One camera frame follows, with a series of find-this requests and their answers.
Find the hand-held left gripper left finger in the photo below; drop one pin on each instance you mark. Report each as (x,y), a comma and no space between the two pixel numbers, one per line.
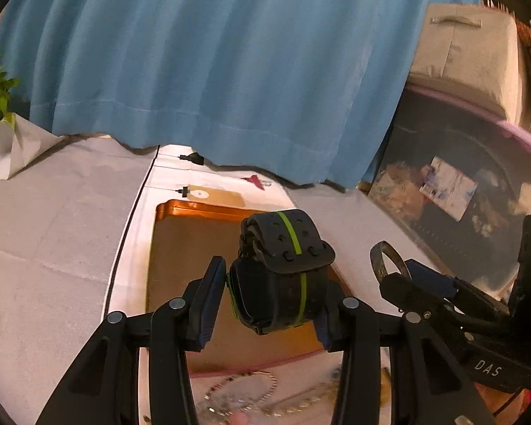
(207,305)

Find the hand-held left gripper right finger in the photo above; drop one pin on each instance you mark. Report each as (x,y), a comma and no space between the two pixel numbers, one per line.
(331,330)

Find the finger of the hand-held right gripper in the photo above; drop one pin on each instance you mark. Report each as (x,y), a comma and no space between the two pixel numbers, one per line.
(411,294)
(438,283)

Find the dark bangle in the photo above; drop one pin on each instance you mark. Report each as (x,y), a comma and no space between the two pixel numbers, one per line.
(377,261)

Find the orange metal tray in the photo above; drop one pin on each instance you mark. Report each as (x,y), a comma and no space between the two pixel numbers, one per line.
(181,252)

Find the black watch green stripe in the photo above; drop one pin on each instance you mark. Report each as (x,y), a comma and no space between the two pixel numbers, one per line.
(283,283)

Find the white printed packet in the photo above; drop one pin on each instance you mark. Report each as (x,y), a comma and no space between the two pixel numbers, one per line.
(449,188)

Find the brown paper tag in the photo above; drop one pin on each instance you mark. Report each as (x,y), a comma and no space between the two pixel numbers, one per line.
(217,195)

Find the black clip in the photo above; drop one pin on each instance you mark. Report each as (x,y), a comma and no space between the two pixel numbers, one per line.
(192,158)

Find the grey tablecloth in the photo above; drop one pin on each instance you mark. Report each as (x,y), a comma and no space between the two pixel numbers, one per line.
(48,252)

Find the beige storage bag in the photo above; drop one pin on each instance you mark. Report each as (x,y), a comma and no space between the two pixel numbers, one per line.
(469,62)

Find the blue curtain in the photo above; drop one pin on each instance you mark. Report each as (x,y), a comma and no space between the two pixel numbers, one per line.
(225,62)

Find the white wrapping paper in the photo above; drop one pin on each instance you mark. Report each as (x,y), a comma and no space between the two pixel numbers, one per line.
(13,150)

